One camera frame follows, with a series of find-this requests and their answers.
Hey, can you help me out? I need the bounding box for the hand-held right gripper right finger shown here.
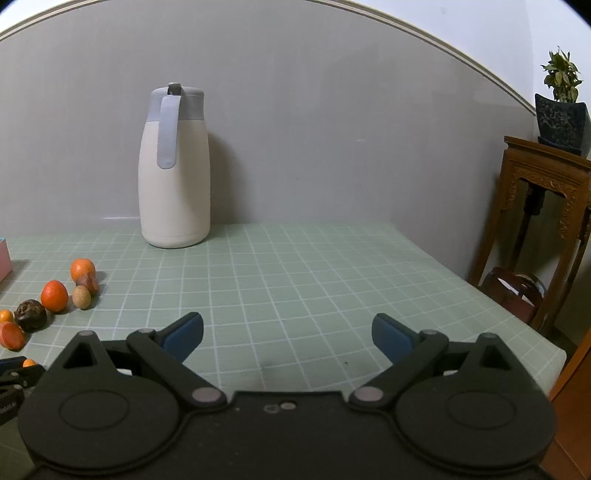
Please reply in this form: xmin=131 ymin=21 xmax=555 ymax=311
xmin=348 ymin=313 xmax=527 ymax=409

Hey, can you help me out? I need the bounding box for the potted plant in dark pot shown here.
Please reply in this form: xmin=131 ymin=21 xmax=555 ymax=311
xmin=534 ymin=46 xmax=591 ymax=155

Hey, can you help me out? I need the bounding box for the carved wooden plant stand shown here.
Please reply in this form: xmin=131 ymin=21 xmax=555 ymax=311
xmin=467 ymin=135 xmax=591 ymax=335

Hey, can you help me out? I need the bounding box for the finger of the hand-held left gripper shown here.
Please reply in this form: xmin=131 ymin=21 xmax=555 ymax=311
xmin=0 ymin=356 xmax=47 ymax=387

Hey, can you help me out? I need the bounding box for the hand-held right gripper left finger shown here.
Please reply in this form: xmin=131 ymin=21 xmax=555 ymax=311
xmin=46 ymin=311 xmax=228 ymax=408

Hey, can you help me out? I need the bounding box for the white thermos jug blue lid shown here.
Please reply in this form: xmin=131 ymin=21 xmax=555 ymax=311
xmin=139 ymin=82 xmax=212 ymax=249

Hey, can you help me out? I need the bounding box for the orange tangerine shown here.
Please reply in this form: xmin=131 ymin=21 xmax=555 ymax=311
xmin=71 ymin=258 xmax=97 ymax=283
xmin=41 ymin=281 xmax=69 ymax=313

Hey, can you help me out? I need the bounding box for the brown wooden furniture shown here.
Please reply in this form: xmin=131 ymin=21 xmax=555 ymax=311
xmin=547 ymin=330 xmax=591 ymax=480

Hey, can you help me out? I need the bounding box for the dark wrinkled passion fruit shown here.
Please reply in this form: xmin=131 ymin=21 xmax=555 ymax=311
xmin=14 ymin=299 xmax=48 ymax=333

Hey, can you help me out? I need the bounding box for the red-orange oval fruit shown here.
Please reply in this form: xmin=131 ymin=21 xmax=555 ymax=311
xmin=0 ymin=322 xmax=25 ymax=350

